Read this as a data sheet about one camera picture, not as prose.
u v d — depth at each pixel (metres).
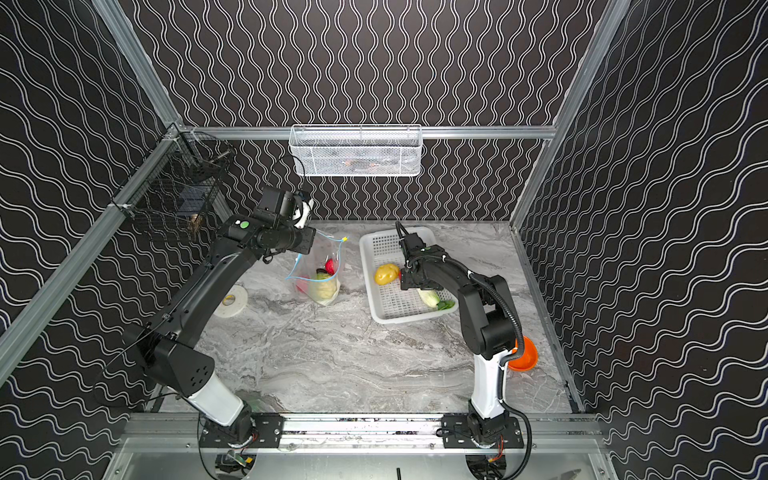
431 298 0.93
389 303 0.97
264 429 0.74
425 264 0.69
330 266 1.01
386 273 1.00
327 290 0.90
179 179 0.97
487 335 0.52
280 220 0.59
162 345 0.41
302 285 0.92
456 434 0.73
